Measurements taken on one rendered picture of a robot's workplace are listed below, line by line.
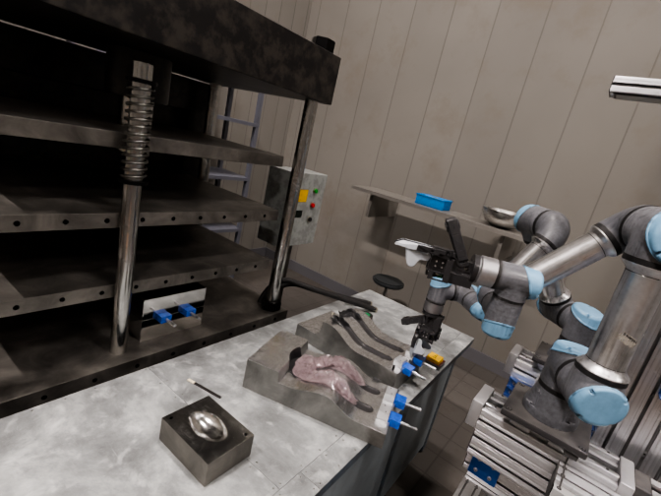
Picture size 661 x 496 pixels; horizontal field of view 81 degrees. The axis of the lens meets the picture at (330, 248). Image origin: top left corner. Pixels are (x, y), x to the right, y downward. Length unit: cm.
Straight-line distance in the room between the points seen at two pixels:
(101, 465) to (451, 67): 378
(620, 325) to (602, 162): 259
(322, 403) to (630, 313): 87
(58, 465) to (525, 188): 343
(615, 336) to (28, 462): 140
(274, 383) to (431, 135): 309
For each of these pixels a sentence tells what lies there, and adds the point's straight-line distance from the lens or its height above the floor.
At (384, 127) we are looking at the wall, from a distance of 423.
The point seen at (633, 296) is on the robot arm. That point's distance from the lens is 112.
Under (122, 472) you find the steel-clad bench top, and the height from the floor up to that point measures 80.
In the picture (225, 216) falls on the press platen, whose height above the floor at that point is 127.
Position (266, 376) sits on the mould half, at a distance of 137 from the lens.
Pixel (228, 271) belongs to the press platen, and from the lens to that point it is 178.
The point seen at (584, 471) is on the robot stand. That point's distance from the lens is 140.
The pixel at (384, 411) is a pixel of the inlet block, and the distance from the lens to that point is 136.
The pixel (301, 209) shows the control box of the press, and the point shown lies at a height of 128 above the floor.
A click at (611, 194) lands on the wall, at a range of 362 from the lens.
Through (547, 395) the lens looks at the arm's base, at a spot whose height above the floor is 111.
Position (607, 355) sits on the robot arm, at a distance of 116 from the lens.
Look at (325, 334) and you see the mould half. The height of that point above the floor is 88.
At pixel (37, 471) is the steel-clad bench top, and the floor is 80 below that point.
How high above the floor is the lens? 166
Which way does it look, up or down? 15 degrees down
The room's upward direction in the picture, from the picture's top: 13 degrees clockwise
